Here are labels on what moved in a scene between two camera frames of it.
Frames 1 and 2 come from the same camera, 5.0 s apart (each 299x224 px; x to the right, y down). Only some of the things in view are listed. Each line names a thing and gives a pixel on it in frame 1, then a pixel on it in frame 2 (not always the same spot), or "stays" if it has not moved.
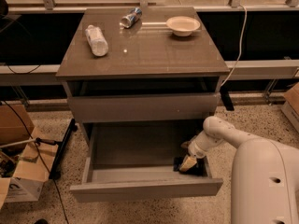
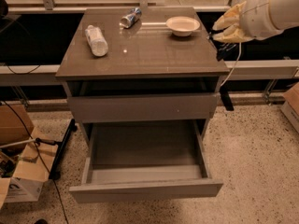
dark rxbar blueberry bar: x=200 y=168 to x=224 y=49
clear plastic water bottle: x=96 y=41 stays
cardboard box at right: x=291 y=105 stays
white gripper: x=196 y=150 to x=257 y=16
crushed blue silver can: x=129 y=20 stays
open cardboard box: x=26 y=156 stays
